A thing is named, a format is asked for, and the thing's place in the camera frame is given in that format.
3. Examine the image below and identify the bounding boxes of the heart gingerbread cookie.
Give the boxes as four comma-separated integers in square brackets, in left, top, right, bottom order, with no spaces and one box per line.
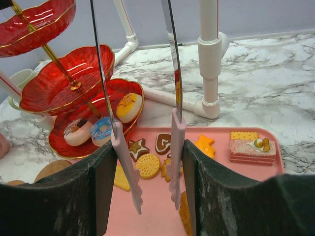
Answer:
[155,133,171,155]

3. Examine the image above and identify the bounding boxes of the square cracker biscuit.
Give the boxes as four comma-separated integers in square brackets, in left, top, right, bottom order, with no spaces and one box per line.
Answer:
[230,131,259,141]

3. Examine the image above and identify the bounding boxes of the orange fish cookie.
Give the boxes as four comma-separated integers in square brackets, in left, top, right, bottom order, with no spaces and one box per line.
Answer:
[194,134,216,159]

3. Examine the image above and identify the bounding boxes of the yellow donut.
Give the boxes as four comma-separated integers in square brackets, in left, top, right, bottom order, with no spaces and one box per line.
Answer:
[116,93,143,123]

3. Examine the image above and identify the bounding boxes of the rectangular yellow biscuit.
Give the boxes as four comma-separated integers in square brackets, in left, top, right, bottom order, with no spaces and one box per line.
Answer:
[114,165,130,192]

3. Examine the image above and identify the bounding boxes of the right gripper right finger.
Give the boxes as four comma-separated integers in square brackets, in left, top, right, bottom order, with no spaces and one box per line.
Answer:
[183,140,315,236]

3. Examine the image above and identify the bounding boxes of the wooden coaster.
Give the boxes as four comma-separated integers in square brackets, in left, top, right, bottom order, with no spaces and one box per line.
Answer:
[34,160,71,182]
[7,180,25,186]

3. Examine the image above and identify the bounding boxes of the blue frosted donut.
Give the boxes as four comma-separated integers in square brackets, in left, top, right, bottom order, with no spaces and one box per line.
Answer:
[89,117,112,147]

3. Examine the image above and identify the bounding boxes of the pink mug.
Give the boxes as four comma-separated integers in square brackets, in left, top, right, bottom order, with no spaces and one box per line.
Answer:
[0,133,10,159]

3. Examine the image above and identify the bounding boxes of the brown croissant bread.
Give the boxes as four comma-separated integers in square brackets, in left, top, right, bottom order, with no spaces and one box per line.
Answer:
[179,191,192,236]

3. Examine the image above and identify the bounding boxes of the white pvc pipe frame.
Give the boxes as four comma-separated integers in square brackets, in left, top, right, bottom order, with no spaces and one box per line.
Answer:
[0,0,231,123]

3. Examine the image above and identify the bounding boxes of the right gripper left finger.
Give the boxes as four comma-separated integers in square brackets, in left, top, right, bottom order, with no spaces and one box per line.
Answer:
[0,142,117,236]

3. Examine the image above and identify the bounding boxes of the left star gingerbread cookie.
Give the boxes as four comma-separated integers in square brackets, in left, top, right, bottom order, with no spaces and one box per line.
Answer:
[128,138,150,162]

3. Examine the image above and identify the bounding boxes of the swirl butter cookie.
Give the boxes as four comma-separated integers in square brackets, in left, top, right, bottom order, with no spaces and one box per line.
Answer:
[160,158,171,182]

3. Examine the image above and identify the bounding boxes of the white chocolate donut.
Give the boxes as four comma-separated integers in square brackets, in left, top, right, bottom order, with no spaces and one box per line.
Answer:
[63,118,93,147]

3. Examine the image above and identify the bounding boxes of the green mug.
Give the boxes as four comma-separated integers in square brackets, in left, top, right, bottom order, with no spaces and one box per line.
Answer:
[7,69,36,111]

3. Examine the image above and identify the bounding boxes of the pink serving tray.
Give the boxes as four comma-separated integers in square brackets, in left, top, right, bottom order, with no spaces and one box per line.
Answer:
[106,127,284,236]

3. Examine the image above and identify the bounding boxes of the lower wooden coaster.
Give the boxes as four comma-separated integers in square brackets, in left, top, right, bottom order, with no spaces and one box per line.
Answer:
[7,180,25,186]

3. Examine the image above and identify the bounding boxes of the red three-tier stand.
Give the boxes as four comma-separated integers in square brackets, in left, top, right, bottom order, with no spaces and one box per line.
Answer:
[0,0,144,159]

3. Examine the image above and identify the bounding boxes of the left round biscuit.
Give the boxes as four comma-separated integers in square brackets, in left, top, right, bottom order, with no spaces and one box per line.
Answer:
[135,153,161,179]

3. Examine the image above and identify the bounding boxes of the pink cake slice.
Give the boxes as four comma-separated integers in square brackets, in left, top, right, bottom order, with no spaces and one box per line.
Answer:
[230,138,277,166]

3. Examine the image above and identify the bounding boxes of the upper wooden coaster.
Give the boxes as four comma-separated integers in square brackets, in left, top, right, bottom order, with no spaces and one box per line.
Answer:
[34,160,71,182]

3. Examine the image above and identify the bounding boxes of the metal tongs pink tips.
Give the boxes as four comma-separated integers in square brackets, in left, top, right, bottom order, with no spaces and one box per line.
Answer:
[89,0,187,215]

